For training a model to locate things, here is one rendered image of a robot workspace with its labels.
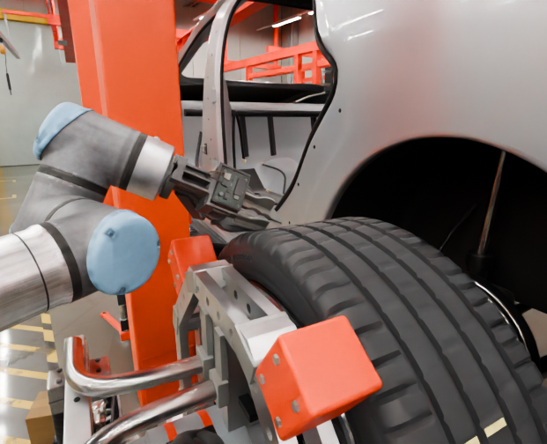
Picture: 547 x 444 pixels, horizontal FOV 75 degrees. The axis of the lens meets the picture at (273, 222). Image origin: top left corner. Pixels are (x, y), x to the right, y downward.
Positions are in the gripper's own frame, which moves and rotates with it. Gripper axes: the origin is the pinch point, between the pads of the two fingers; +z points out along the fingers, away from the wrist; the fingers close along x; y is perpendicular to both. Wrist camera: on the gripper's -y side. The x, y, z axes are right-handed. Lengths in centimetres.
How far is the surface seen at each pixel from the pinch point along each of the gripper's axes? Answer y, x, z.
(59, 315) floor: -245, -47, -39
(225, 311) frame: 15.0, -17.5, -9.0
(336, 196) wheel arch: -19.3, 19.3, 23.6
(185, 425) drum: 1.7, -33.9, -5.5
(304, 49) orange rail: -662, 672, 226
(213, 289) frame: 9.4, -15.0, -9.6
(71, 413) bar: 1.9, -34.5, -20.5
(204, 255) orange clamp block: -8.4, -8.5, -8.0
